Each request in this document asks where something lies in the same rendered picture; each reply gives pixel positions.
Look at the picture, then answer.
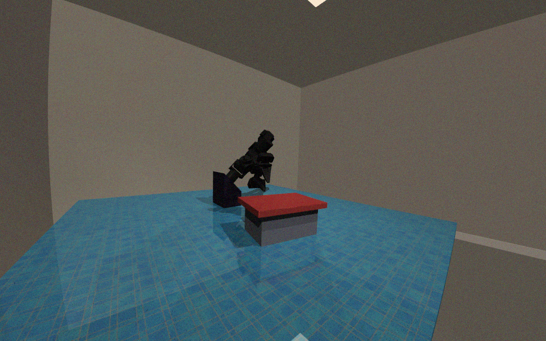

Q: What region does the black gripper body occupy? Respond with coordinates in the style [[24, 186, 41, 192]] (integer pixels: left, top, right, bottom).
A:
[[247, 153, 274, 188]]

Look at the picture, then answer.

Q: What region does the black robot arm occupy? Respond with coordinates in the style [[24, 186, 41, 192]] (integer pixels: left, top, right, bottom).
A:
[[227, 129, 274, 183]]

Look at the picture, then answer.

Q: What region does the dark red panel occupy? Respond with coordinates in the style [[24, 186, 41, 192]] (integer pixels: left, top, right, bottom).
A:
[[237, 193, 328, 218]]

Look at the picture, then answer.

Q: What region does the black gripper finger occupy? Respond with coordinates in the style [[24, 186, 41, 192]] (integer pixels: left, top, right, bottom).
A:
[[256, 163, 272, 183], [251, 179, 265, 191]]

